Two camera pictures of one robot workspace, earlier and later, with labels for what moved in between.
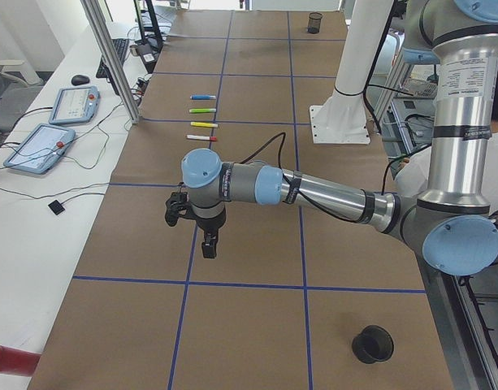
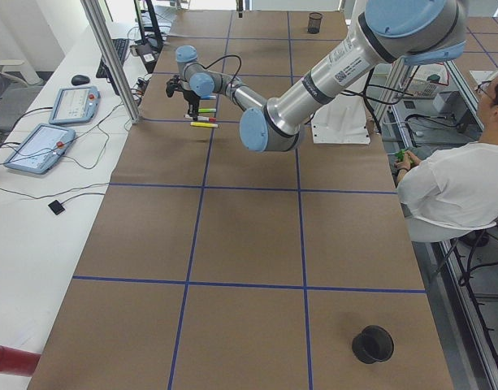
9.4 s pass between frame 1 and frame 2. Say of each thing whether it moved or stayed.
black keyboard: stayed
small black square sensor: stayed
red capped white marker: moved
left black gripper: moved
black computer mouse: stayed
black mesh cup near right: stayed
